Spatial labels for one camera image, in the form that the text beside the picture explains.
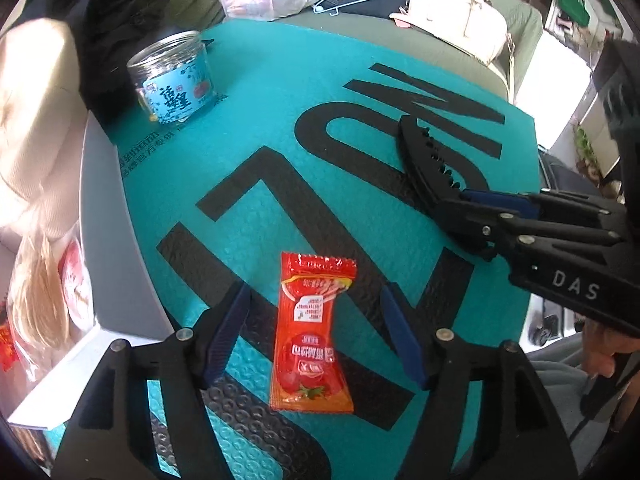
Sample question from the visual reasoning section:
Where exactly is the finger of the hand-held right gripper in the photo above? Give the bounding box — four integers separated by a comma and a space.
459, 187, 628, 232
434, 198, 624, 272

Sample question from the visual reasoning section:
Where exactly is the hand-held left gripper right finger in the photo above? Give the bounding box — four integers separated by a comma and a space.
380, 284, 581, 480

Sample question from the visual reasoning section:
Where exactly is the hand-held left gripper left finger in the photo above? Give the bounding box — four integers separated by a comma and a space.
50, 282, 253, 480

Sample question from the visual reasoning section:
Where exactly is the red ketchup packet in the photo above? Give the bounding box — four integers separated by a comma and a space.
269, 251, 359, 413

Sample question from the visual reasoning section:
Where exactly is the black hair clip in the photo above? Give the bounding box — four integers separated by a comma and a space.
395, 116, 501, 261

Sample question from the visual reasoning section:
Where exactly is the white gift box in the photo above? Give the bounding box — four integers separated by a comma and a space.
7, 115, 173, 431

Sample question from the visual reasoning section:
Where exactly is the red snack packet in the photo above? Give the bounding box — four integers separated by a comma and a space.
0, 320, 18, 373

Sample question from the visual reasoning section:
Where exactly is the person's right hand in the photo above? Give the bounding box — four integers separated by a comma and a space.
581, 317, 640, 381

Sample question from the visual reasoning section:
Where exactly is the pink round packet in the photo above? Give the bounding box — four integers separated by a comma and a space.
59, 237, 96, 328

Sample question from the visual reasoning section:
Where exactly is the green quilted sofa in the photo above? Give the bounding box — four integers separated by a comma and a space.
165, 0, 543, 103

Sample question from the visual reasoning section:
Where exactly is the teal mat with black letters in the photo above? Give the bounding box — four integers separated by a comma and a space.
47, 22, 538, 480

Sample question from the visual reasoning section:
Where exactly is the white handbag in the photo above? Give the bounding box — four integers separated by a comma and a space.
390, 0, 516, 66

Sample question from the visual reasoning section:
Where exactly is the green bag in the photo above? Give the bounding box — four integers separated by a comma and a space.
555, 0, 611, 28

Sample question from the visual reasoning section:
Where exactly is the clear jar with blue label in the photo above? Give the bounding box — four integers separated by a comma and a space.
126, 30, 217, 126

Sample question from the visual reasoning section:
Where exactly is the beige cap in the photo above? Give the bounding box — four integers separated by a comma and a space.
0, 19, 91, 241

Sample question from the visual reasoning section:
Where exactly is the black cloth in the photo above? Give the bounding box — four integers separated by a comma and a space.
25, 0, 173, 126

